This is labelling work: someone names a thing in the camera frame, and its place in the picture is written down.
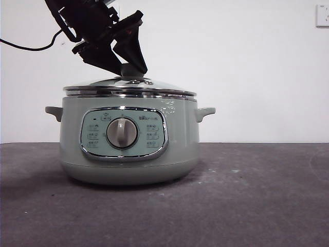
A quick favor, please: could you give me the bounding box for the black cable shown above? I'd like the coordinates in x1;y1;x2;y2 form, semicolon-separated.
0;28;63;50

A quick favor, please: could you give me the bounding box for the green electric cooking pot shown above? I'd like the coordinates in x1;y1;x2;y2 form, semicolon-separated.
45;93;216;186

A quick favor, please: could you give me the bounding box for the glass lid with green knob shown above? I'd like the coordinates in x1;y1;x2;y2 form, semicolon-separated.
63;63;197;98

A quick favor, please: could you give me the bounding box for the white wall socket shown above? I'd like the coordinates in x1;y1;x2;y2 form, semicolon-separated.
316;4;329;28

